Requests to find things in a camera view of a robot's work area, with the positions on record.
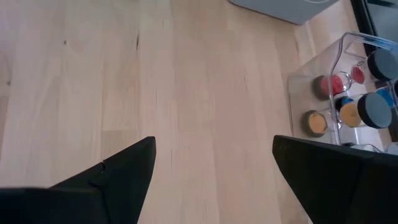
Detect blue sand hourglass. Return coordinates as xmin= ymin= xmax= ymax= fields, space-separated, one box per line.
xmin=335 ymin=82 xmax=398 ymax=110

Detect pale grey plastic bin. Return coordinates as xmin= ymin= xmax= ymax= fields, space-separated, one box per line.
xmin=228 ymin=0 xmax=341 ymax=26

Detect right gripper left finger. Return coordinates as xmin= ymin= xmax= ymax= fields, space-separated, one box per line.
xmin=0 ymin=136 xmax=157 ymax=224

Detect red sand hourglass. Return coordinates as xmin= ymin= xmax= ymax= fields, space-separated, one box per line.
xmin=312 ymin=48 xmax=398 ymax=101

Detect black aluminium table frame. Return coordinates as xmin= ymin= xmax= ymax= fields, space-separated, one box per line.
xmin=349 ymin=0 xmax=398 ymax=57

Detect orange sand hourglass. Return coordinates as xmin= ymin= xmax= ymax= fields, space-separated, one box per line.
xmin=300 ymin=92 xmax=393 ymax=138

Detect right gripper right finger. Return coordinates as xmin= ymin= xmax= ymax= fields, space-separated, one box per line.
xmin=272 ymin=134 xmax=398 ymax=224

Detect clear plastic bin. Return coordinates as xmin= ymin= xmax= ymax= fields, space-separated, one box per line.
xmin=286 ymin=30 xmax=398 ymax=156

